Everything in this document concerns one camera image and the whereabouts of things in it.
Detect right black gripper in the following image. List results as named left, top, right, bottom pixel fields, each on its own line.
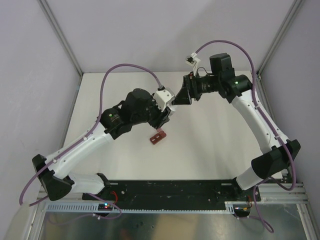
left=171, top=72, right=220, bottom=106

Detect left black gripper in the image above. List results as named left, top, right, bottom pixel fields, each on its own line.
left=132, top=93, right=171, bottom=129

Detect red pill organizer box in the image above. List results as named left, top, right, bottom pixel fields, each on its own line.
left=149, top=129, right=167, bottom=145

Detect white pill bottle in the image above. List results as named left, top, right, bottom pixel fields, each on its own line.
left=168, top=105, right=177, bottom=116

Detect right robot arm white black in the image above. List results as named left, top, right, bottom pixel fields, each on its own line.
left=173, top=53, right=301, bottom=201

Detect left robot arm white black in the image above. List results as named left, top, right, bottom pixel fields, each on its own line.
left=32, top=88, right=175, bottom=201

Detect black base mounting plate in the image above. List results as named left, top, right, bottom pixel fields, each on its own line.
left=97, top=179, right=261, bottom=210

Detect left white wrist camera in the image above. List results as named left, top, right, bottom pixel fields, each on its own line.
left=153, top=88, right=175, bottom=112

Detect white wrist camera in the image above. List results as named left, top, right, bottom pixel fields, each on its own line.
left=153, top=88, right=175, bottom=112
left=185, top=52, right=201, bottom=74

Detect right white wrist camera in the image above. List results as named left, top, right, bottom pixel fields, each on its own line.
left=185, top=52, right=201, bottom=74

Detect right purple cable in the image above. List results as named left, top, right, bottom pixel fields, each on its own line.
left=194, top=39, right=298, bottom=235

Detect left aluminium frame post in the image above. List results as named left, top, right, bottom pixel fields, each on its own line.
left=37, top=0, right=84, bottom=77

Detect aluminium frame post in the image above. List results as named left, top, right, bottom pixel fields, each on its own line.
left=37, top=0, right=84, bottom=77
left=256, top=0, right=306, bottom=78

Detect grey slotted cable duct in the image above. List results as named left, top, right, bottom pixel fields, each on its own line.
left=44, top=201, right=251, bottom=214

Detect right aluminium frame post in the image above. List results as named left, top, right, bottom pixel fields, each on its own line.
left=256, top=0, right=306, bottom=78

